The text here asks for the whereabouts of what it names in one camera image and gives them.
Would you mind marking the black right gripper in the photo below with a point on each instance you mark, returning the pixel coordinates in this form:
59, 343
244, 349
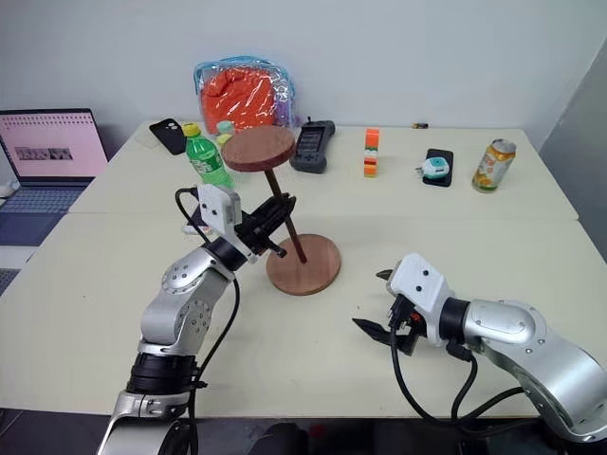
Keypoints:
405, 327

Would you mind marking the small teal cup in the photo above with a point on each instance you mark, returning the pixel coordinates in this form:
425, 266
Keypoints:
224, 126

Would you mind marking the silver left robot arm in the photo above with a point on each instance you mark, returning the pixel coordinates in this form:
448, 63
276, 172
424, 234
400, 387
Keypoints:
189, 322

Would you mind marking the black handheld controller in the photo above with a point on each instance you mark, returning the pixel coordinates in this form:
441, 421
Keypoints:
313, 144

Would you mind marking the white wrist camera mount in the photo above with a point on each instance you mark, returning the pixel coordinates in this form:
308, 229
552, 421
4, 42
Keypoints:
215, 206
419, 289

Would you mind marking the small yellow cup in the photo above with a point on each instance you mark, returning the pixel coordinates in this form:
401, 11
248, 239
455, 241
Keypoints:
223, 139

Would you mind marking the green plastic soda bottle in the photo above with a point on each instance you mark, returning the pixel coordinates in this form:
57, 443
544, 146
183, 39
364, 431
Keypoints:
206, 158

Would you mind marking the clear bag with orange cloth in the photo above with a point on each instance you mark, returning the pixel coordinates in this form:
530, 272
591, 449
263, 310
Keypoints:
239, 99

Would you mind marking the orange drink can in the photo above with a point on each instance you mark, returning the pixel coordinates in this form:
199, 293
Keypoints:
493, 166

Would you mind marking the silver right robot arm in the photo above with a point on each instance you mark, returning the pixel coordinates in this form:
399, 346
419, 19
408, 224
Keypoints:
521, 332

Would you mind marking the wooden pole with round top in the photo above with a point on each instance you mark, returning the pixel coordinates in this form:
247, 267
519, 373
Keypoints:
258, 148

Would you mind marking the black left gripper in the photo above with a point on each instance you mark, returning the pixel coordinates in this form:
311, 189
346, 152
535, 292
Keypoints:
251, 230

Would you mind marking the open laptop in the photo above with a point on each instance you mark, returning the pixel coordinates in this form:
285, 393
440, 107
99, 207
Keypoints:
47, 151

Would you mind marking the round wooden base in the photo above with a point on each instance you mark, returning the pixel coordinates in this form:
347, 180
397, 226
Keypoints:
310, 272

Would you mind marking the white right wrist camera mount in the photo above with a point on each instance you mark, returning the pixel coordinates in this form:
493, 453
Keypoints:
419, 289

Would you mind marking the white teal charger plug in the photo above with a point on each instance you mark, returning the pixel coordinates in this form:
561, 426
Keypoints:
434, 168

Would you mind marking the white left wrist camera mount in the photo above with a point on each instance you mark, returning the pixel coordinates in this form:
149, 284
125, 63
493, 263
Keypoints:
215, 206

